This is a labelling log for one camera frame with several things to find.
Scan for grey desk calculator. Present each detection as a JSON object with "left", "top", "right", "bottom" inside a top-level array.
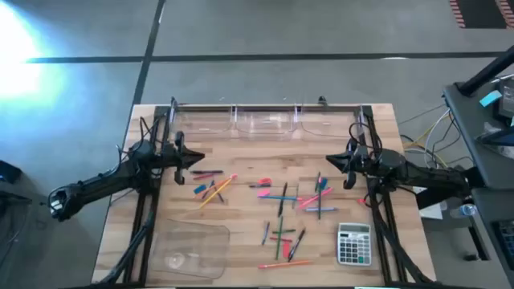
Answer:
[{"left": 337, "top": 222, "right": 373, "bottom": 267}]

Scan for black diagonal pole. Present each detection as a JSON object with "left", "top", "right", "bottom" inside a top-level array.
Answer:
[{"left": 457, "top": 47, "right": 514, "bottom": 97}]

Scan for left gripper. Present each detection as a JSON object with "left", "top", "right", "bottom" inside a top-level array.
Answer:
[{"left": 160, "top": 131, "right": 206, "bottom": 186}]

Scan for black box on floor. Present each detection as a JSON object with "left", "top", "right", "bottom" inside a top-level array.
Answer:
[{"left": 0, "top": 159, "right": 23, "bottom": 185}]

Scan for black floor cable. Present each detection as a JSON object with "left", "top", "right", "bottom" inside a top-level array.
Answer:
[{"left": 397, "top": 103, "right": 447, "bottom": 125}]

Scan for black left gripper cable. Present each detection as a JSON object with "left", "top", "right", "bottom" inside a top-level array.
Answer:
[{"left": 138, "top": 114, "right": 168, "bottom": 153}]

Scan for large clear plastic bin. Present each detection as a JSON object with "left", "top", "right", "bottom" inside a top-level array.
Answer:
[{"left": 148, "top": 218, "right": 231, "bottom": 280}]

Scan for blue pencil with red end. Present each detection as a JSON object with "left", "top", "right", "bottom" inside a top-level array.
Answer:
[{"left": 259, "top": 194, "right": 304, "bottom": 201}]

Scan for dark tablet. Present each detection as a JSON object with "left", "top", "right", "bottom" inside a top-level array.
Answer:
[{"left": 475, "top": 126, "right": 514, "bottom": 148}]

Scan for dark green pencil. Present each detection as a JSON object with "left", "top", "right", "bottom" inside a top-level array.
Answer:
[{"left": 316, "top": 176, "right": 323, "bottom": 221}]

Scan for yellow cable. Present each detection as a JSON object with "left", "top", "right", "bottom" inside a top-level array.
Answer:
[{"left": 402, "top": 120, "right": 450, "bottom": 169}]

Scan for yellow pencil with pink eraser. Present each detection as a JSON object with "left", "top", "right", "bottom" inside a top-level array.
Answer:
[{"left": 198, "top": 173, "right": 239, "bottom": 210}]

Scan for white cable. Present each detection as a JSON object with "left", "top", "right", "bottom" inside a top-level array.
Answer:
[{"left": 423, "top": 108, "right": 454, "bottom": 169}]

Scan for black mat with striped edges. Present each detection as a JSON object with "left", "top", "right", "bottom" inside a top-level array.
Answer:
[{"left": 448, "top": 0, "right": 514, "bottom": 30}]

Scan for clear water bottle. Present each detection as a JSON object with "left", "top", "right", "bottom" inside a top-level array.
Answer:
[{"left": 449, "top": 203, "right": 478, "bottom": 219}]

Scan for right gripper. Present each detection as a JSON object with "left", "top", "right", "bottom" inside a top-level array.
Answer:
[{"left": 325, "top": 138, "right": 373, "bottom": 191}]

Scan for grey side desk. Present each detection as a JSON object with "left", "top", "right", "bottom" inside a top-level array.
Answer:
[{"left": 443, "top": 78, "right": 514, "bottom": 289}]

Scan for black and silver pen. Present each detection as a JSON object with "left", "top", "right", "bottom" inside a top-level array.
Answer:
[{"left": 288, "top": 226, "right": 307, "bottom": 263}]

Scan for orange pencil with pink eraser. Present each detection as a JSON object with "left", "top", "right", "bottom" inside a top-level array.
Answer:
[
  {"left": 257, "top": 259, "right": 314, "bottom": 270},
  {"left": 195, "top": 176, "right": 234, "bottom": 199}
]

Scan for black desk support beam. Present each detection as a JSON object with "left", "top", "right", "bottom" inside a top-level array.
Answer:
[{"left": 415, "top": 188, "right": 447, "bottom": 210}]

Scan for dark keyboard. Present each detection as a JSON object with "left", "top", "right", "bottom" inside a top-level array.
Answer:
[{"left": 492, "top": 218, "right": 514, "bottom": 278}]

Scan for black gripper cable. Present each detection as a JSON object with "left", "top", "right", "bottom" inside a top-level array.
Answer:
[
  {"left": 138, "top": 114, "right": 168, "bottom": 153},
  {"left": 348, "top": 121, "right": 381, "bottom": 153}
]

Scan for blue sticky note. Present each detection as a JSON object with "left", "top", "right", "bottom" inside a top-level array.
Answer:
[{"left": 479, "top": 89, "right": 504, "bottom": 108}]

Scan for black floor stand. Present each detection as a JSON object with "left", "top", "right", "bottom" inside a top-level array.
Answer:
[{"left": 0, "top": 188, "right": 33, "bottom": 218}]

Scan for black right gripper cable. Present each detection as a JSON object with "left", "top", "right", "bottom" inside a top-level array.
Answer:
[{"left": 348, "top": 121, "right": 381, "bottom": 153}]

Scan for long dark pen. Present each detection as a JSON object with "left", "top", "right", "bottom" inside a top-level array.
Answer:
[{"left": 277, "top": 181, "right": 289, "bottom": 218}]

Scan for black box device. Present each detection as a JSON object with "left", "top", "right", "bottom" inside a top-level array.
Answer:
[{"left": 492, "top": 76, "right": 514, "bottom": 126}]

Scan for white paper sheet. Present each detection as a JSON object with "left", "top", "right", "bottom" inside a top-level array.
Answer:
[{"left": 412, "top": 185, "right": 449, "bottom": 221}]

